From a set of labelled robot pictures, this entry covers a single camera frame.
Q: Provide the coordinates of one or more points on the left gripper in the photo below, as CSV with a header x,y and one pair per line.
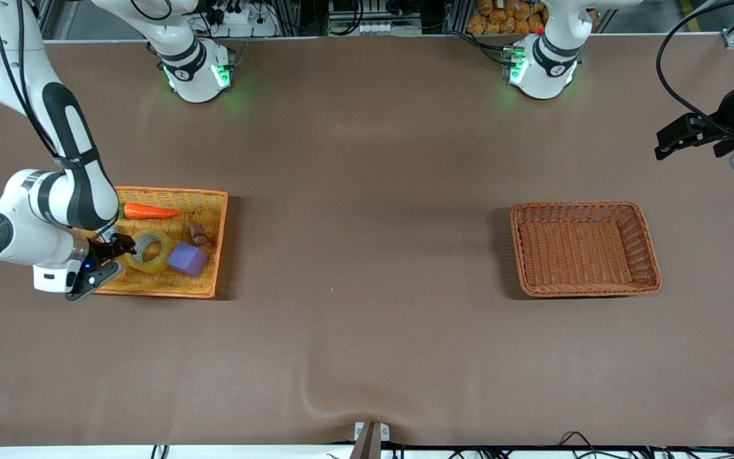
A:
x,y
726,117

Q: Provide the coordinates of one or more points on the purple foam cube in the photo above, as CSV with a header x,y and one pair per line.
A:
x,y
187,260

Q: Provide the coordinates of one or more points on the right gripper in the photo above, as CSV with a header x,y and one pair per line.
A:
x,y
100,252

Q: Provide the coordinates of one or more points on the white power strip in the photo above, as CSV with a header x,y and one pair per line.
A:
x,y
239,16

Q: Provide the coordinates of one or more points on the clear tape roll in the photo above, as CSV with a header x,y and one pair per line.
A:
x,y
169,252

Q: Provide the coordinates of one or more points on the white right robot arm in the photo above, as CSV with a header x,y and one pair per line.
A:
x,y
74,140

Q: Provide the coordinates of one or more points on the orange toy carrot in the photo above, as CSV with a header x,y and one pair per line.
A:
x,y
150,211

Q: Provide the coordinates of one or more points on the brown wicker basket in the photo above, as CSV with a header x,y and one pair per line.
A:
x,y
571,255

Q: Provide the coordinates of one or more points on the bag of orange buns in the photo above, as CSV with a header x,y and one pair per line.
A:
x,y
501,16

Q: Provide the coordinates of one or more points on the brown table mat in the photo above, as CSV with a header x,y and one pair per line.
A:
x,y
367,191

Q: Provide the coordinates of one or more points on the orange wicker basket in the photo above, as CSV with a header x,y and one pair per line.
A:
x,y
176,285

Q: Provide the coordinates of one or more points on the brown toy root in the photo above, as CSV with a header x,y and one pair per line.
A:
x,y
198,234

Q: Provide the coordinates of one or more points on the white plug block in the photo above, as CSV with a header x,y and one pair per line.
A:
x,y
376,28

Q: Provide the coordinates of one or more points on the grey bracket with post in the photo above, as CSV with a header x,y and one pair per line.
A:
x,y
367,440

